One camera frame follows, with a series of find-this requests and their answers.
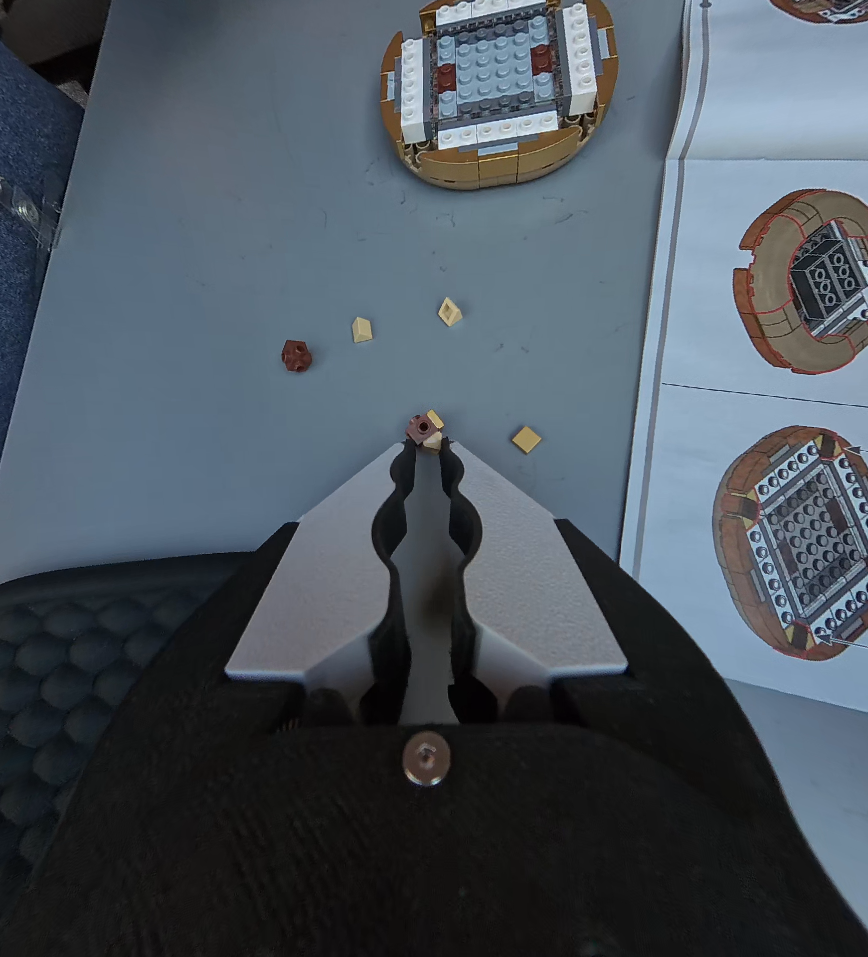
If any brown cube lego sub-assembly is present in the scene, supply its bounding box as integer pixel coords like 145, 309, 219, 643
406, 409, 447, 455

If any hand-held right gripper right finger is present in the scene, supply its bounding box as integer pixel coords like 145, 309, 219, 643
437, 440, 629, 725

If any clear plastic bag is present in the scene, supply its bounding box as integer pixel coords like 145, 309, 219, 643
0, 173, 62, 252

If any round tan lego model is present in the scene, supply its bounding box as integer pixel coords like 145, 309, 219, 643
379, 0, 620, 191

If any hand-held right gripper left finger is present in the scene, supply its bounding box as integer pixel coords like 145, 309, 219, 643
224, 441, 420, 725

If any black quilted pad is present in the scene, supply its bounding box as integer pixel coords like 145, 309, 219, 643
0, 553, 263, 957

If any lego instruction booklet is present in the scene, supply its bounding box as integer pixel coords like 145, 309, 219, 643
619, 0, 868, 723

